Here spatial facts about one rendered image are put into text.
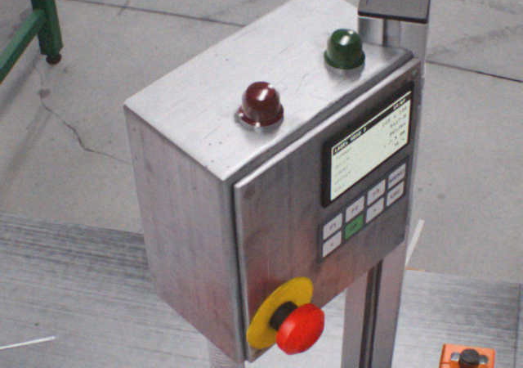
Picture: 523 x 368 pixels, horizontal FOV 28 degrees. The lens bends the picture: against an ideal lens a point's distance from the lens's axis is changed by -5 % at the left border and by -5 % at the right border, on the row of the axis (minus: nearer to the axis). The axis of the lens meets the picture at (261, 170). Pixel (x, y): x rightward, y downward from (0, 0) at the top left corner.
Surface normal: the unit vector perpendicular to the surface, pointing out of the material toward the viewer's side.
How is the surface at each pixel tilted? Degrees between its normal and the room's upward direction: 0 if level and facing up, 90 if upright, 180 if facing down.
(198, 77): 0
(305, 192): 90
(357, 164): 90
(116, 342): 0
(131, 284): 0
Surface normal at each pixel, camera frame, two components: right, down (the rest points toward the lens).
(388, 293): -0.20, 0.71
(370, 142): 0.69, 0.51
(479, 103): -0.03, -0.69
